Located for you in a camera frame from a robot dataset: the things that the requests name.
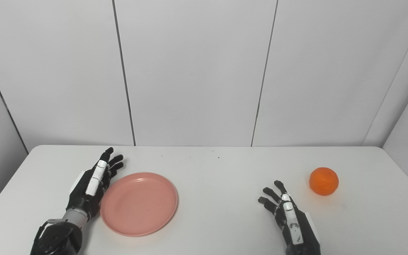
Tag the pink round plate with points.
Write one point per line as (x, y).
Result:
(138, 205)

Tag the orange fruit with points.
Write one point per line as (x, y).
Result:
(323, 181)

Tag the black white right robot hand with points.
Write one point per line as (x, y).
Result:
(306, 237)

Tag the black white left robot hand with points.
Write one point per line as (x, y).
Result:
(83, 200)

